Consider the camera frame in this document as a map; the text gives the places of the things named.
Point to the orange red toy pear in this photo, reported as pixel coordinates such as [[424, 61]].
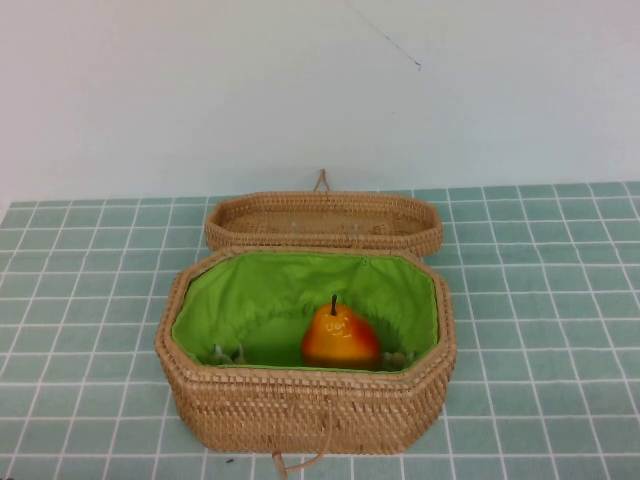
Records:
[[340, 340]]

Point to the pale green liner tie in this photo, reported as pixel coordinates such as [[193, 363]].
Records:
[[227, 355], [397, 361]]

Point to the woven rattan basket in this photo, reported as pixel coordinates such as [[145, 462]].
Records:
[[300, 410]]

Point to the woven rattan basket lid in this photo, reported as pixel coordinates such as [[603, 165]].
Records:
[[320, 220]]

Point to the green fabric basket liner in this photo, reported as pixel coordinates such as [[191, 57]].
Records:
[[250, 290]]

